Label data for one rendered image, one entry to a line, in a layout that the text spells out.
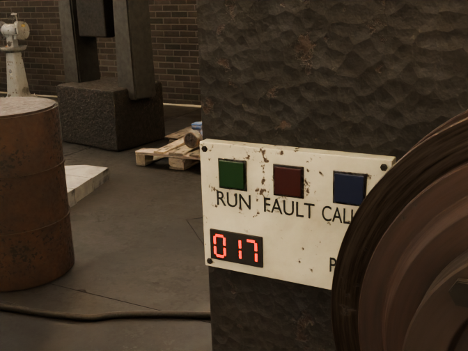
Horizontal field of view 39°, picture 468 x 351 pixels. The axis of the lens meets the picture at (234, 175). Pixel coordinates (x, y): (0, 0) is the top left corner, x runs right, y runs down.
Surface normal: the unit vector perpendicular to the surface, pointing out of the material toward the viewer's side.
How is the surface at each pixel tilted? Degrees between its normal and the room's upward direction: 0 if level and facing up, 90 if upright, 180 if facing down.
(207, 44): 90
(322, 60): 90
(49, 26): 90
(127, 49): 90
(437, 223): 52
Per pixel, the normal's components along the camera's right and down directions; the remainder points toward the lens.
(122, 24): -0.62, 0.24
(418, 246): -0.89, -0.42
